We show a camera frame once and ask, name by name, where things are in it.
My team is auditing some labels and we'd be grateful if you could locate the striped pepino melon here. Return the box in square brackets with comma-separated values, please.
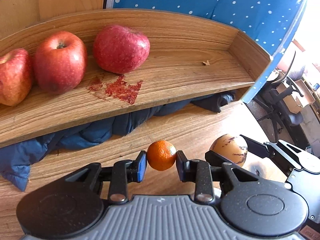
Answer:
[210, 134, 248, 167]

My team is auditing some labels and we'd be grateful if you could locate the small orange tangerine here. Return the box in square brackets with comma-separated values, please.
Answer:
[146, 140, 177, 171]

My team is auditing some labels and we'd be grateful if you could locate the black office chair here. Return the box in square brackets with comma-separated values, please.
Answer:
[253, 52, 304, 142]

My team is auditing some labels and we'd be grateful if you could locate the cardboard box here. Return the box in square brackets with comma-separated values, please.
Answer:
[283, 79, 315, 114]

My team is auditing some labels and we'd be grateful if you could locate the wooden shelf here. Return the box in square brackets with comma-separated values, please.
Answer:
[0, 8, 272, 148]

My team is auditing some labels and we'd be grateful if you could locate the dark blue jacket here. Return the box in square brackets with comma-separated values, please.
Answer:
[1, 90, 235, 191]

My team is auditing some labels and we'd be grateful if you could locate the red apple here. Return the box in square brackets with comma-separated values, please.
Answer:
[92, 25, 150, 74]
[1, 48, 34, 106]
[34, 31, 87, 94]

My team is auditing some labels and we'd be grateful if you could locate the blue dotted cloth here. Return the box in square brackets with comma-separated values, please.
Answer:
[104, 0, 307, 103]

